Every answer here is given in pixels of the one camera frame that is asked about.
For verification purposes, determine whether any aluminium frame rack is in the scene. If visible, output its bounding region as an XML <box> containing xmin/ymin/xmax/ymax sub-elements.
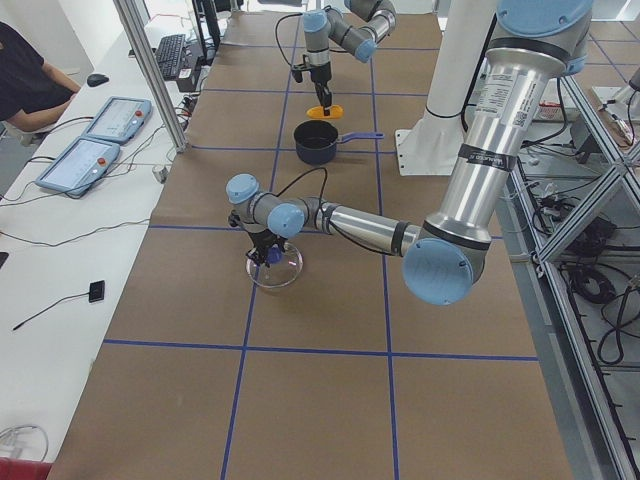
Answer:
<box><xmin>498</xmin><ymin>64</ymin><xmax>639</xmax><ymax>479</ymax></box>

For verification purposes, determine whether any yellow corn cob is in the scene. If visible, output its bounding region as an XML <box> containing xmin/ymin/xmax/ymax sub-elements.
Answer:
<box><xmin>306</xmin><ymin>105</ymin><xmax>344</xmax><ymax>120</ymax></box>

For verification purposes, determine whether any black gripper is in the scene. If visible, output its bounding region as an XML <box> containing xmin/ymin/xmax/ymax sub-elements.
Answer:
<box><xmin>228</xmin><ymin>210</ymin><xmax>286</xmax><ymax>267</ymax></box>
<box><xmin>292</xmin><ymin>57</ymin><xmax>333</xmax><ymax>117</ymax></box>

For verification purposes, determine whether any glass pot lid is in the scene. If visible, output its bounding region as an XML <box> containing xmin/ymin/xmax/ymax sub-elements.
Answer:
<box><xmin>246</xmin><ymin>242</ymin><xmax>303</xmax><ymax>289</ymax></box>

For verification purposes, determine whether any black computer mouse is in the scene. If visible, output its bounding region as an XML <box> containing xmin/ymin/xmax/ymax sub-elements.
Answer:
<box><xmin>86</xmin><ymin>73</ymin><xmax>109</xmax><ymax>87</ymax></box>

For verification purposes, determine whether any dark blue saucepan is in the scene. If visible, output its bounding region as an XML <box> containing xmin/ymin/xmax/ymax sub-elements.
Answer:
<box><xmin>293</xmin><ymin>120</ymin><xmax>385</xmax><ymax>166</ymax></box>

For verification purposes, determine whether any teach pendant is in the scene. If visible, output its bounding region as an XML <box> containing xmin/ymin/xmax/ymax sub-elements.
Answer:
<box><xmin>83</xmin><ymin>96</ymin><xmax>152</xmax><ymax>145</ymax></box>
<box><xmin>35</xmin><ymin>136</ymin><xmax>121</xmax><ymax>198</ymax></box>

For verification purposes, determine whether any far teach pendant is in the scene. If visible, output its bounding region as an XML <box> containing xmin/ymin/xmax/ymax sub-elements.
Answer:
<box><xmin>83</xmin><ymin>96</ymin><xmax>152</xmax><ymax>145</ymax></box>

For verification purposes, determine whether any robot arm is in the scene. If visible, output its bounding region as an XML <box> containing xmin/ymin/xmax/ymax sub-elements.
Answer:
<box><xmin>226</xmin><ymin>1</ymin><xmax>592</xmax><ymax>305</ymax></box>
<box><xmin>290</xmin><ymin>1</ymin><xmax>396</xmax><ymax>119</ymax></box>

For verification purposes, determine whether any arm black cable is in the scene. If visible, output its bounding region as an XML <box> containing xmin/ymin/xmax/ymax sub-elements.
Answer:
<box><xmin>274</xmin><ymin>12</ymin><xmax>307</xmax><ymax>71</ymax></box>
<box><xmin>272</xmin><ymin>166</ymin><xmax>401</xmax><ymax>256</ymax></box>

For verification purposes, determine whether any near teach pendant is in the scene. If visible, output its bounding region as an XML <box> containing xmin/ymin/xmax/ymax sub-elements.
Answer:
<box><xmin>35</xmin><ymin>136</ymin><xmax>121</xmax><ymax>198</ymax></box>

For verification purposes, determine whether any seated person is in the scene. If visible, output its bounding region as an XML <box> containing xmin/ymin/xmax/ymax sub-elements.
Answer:
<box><xmin>1</xmin><ymin>22</ymin><xmax>81</xmax><ymax>132</ymax></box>

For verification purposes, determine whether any small black square device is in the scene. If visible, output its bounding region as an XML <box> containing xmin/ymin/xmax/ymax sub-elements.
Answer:
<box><xmin>88</xmin><ymin>280</ymin><xmax>106</xmax><ymax>303</ymax></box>

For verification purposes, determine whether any aluminium frame post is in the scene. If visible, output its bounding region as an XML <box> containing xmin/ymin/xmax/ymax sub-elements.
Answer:
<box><xmin>113</xmin><ymin>0</ymin><xmax>187</xmax><ymax>153</ymax></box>

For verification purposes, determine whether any black keyboard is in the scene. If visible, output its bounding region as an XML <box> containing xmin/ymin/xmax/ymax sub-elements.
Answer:
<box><xmin>155</xmin><ymin>34</ymin><xmax>186</xmax><ymax>80</ymax></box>

